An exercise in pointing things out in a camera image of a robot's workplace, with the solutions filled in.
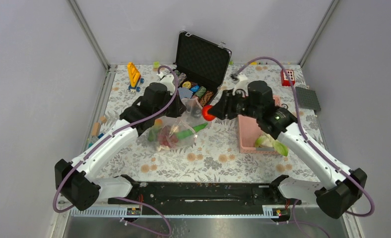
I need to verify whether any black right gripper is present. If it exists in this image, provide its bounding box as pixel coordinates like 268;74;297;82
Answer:
208;88;261;120

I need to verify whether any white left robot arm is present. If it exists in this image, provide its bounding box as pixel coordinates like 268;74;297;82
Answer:
53;82;185;213

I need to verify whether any red toy grape bunch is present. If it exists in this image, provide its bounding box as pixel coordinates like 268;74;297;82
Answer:
157;125;179;148

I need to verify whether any green orange toy mango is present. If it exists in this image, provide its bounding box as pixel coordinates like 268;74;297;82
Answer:
147;119;163;142

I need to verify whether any green toy pepper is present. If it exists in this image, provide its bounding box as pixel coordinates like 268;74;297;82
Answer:
176;122;208;140

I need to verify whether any yellow toy ladder cart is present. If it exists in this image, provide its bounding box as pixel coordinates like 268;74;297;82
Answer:
127;62;144;92

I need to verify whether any red toy block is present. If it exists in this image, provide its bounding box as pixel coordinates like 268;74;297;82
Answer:
280;69;296;87

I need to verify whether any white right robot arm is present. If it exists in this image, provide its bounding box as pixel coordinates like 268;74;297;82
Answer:
204;81;368;219

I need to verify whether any small white toy dumpling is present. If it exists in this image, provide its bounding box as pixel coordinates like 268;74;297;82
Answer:
170;119;182;134

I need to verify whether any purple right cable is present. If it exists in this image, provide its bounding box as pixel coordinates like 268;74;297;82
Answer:
235;56;376;218

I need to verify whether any clear pink zip top bag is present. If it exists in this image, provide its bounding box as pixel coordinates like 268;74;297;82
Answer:
147;98;211;151

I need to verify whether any blue toy block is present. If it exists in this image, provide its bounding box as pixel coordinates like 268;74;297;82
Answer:
87;133;104;148

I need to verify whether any green toy leaf vegetable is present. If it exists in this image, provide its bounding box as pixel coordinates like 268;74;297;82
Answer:
272;140;289;156

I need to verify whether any grey building baseplate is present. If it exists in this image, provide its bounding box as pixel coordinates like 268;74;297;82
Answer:
295;87;322;112

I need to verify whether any pink plastic basket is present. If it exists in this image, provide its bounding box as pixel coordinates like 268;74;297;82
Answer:
237;95;282;155

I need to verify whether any black poker chip case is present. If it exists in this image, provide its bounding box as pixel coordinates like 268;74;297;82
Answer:
174;31;232;106

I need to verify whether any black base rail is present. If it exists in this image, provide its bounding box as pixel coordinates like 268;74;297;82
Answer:
108;182;295;216

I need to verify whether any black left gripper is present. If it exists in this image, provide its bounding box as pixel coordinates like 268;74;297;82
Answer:
154;89;187;119

